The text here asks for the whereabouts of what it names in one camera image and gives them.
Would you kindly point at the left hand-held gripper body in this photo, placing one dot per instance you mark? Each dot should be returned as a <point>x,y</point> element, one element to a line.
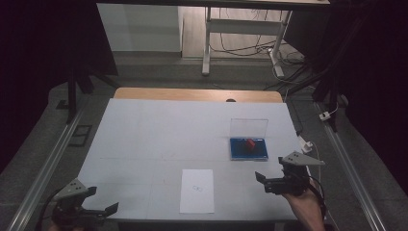
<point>69,192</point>

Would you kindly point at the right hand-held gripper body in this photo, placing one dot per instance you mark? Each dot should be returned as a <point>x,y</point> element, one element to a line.
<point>290,181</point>

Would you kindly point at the blue ink pad case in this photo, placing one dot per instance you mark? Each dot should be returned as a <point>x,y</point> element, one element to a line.
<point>248,153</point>

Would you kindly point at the red stamp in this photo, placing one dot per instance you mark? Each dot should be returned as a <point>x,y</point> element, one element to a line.
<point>250,144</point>

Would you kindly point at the person's right hand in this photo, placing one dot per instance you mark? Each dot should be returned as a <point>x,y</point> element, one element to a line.
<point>303,203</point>

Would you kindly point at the person's left hand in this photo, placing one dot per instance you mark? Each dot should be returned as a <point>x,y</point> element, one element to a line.
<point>56,228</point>

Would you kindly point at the small white adapter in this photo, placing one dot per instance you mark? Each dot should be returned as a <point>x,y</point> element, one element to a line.
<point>324,115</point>

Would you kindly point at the white paper sheet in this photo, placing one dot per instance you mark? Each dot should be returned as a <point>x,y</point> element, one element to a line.
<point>197,199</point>

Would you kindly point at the white table cover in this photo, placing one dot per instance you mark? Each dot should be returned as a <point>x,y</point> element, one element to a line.
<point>144,134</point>

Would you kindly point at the black metal stand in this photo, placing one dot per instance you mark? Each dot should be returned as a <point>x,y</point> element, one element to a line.
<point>324,83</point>
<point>72,93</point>

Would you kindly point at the black curtain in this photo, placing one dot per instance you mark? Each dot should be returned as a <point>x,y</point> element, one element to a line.
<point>378,80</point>
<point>38,64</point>

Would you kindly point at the white cabinet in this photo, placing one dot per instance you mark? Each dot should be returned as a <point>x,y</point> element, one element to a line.
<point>138,29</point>

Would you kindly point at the aluminium rail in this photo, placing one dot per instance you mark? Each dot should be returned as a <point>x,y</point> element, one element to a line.
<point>45,170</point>
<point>352,179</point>

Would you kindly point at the black floor frame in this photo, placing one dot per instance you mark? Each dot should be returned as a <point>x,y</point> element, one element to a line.
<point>80,136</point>

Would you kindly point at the white desk frame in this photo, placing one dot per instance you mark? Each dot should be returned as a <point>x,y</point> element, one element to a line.
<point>243,26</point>

